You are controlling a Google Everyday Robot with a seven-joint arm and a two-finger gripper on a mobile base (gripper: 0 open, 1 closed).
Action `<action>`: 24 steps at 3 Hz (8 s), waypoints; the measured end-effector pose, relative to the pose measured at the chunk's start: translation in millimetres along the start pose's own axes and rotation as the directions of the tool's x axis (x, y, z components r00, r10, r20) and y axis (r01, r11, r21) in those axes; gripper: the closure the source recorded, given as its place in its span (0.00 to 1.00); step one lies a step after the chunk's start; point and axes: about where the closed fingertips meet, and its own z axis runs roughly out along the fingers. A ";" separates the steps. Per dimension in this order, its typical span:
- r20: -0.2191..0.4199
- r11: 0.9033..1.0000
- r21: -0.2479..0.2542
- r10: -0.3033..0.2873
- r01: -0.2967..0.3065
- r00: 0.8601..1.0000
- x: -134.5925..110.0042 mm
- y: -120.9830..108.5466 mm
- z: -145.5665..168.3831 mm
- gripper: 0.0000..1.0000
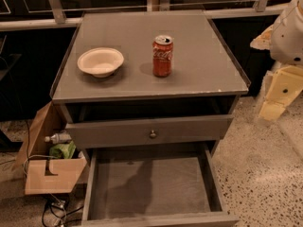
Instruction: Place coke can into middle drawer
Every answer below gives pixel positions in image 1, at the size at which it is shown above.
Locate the red coke can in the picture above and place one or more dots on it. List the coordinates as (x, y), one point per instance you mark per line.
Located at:
(162, 49)

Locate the white paper bowl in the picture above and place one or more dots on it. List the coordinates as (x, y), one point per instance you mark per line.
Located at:
(100, 62)

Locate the round metal drawer knob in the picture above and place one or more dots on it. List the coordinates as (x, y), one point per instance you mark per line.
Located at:
(153, 134)

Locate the green plastic bag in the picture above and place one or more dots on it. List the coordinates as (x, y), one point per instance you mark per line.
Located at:
(63, 151)

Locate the open grey middle drawer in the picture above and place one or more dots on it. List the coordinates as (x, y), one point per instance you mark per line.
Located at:
(172, 185)

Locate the grey drawer cabinet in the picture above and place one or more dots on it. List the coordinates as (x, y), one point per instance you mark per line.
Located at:
(205, 79)

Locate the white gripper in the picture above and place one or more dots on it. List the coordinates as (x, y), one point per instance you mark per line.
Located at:
(288, 37)

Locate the metal window railing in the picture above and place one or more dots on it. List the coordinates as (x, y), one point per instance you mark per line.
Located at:
(41, 14)

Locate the clear plastic bottle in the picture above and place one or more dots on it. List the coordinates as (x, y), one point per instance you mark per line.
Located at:
(58, 138)

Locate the brown cardboard box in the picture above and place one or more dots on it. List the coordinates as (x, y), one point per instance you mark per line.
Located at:
(44, 174)

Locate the grey top drawer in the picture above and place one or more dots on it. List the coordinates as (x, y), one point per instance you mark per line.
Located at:
(119, 133)

